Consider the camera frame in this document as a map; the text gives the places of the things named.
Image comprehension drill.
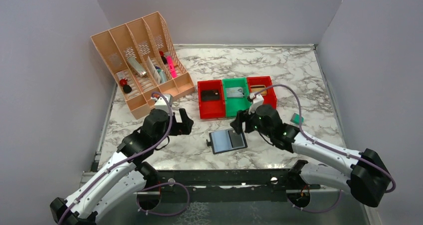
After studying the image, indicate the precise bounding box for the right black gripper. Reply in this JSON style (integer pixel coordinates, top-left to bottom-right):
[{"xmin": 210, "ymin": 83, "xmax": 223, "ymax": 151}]
[{"xmin": 230, "ymin": 102, "xmax": 273, "ymax": 138}]

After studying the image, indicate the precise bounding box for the grey card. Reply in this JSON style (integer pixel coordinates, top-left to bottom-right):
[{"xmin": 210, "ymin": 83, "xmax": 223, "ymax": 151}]
[{"xmin": 228, "ymin": 129, "xmax": 247, "ymax": 150}]

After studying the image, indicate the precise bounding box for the black leather card holder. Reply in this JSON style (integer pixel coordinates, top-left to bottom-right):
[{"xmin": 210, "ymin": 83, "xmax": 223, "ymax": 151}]
[{"xmin": 206, "ymin": 129, "xmax": 248, "ymax": 154}]

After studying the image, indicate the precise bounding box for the black VIP credit card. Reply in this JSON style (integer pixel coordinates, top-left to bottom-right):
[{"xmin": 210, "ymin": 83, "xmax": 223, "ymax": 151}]
[{"xmin": 201, "ymin": 89, "xmax": 220, "ymax": 102}]

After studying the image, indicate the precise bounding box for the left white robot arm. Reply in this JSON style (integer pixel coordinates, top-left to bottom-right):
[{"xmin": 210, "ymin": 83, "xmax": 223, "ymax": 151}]
[{"xmin": 50, "ymin": 108, "xmax": 194, "ymax": 225}]

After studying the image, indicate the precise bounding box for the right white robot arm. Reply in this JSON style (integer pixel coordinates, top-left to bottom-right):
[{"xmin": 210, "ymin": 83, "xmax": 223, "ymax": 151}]
[{"xmin": 230, "ymin": 105, "xmax": 392, "ymax": 208}]

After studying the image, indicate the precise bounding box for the gold card in bin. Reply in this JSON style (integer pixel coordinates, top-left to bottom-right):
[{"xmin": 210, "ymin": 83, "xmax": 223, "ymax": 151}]
[{"xmin": 250, "ymin": 85, "xmax": 266, "ymax": 93}]

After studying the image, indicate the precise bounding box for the silver card in bin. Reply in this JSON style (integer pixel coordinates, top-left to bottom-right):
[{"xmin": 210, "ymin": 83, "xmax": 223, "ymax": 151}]
[{"xmin": 225, "ymin": 87, "xmax": 244, "ymax": 98}]

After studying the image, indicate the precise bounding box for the green bin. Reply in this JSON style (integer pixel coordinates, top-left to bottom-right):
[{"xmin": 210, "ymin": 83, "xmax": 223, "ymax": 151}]
[{"xmin": 222, "ymin": 77, "xmax": 251, "ymax": 117}]

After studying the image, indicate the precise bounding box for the right red bin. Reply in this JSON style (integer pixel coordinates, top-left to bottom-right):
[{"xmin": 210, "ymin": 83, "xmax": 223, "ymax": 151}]
[{"xmin": 246, "ymin": 76, "xmax": 277, "ymax": 109}]

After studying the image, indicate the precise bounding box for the red bin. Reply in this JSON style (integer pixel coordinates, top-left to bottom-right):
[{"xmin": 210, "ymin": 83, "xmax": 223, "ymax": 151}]
[
  {"xmin": 246, "ymin": 76, "xmax": 277, "ymax": 109},
  {"xmin": 197, "ymin": 80, "xmax": 226, "ymax": 119}
]

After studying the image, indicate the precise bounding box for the left red bin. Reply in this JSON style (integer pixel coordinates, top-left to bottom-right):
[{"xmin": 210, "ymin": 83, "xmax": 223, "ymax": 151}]
[{"xmin": 197, "ymin": 80, "xmax": 226, "ymax": 119}]

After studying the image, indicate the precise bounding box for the teal eraser block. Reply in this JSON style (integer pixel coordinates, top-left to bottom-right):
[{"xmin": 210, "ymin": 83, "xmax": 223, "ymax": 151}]
[{"xmin": 290, "ymin": 113, "xmax": 304, "ymax": 125}]

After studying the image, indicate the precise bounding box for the white paper pad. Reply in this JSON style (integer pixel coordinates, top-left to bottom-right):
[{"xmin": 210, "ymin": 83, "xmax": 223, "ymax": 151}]
[{"xmin": 146, "ymin": 56, "xmax": 161, "ymax": 84}]

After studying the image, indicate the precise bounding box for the red and black stamp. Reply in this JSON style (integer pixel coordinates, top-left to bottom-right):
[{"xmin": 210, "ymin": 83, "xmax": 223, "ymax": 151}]
[{"xmin": 119, "ymin": 78, "xmax": 132, "ymax": 94}]

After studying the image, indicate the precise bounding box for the pink highlighter marker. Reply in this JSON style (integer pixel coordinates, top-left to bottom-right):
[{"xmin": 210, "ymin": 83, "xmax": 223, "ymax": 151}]
[{"xmin": 166, "ymin": 56, "xmax": 177, "ymax": 78}]

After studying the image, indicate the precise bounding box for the peach desk file organizer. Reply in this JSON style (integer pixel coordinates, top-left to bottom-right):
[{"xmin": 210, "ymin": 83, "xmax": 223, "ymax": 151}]
[{"xmin": 91, "ymin": 11, "xmax": 195, "ymax": 119}]

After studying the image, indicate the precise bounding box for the silver stapler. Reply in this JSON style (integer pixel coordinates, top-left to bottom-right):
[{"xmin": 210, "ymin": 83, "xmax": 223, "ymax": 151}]
[{"xmin": 127, "ymin": 56, "xmax": 147, "ymax": 77}]

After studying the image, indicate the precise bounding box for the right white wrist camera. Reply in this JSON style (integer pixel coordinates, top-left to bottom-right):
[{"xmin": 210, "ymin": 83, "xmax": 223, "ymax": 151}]
[{"xmin": 248, "ymin": 93, "xmax": 264, "ymax": 114}]

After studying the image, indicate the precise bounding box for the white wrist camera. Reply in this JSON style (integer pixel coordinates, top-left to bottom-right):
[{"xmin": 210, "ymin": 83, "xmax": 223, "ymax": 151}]
[
  {"xmin": 151, "ymin": 93, "xmax": 173, "ymax": 113},
  {"xmin": 248, "ymin": 93, "xmax": 264, "ymax": 114}
]

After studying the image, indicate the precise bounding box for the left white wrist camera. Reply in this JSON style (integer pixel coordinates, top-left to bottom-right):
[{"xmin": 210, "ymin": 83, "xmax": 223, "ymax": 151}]
[{"xmin": 151, "ymin": 93, "xmax": 173, "ymax": 113}]

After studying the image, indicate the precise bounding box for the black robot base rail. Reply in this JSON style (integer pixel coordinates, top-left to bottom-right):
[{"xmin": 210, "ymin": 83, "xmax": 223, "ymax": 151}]
[{"xmin": 136, "ymin": 169, "xmax": 320, "ymax": 206}]

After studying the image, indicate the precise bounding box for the aluminium frame rail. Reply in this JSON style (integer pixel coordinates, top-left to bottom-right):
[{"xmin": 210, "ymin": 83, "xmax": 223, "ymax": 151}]
[{"xmin": 80, "ymin": 172, "xmax": 97, "ymax": 186}]

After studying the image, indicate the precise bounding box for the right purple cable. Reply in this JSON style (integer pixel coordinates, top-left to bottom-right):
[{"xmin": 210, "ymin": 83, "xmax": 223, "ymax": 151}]
[{"xmin": 252, "ymin": 84, "xmax": 396, "ymax": 215}]

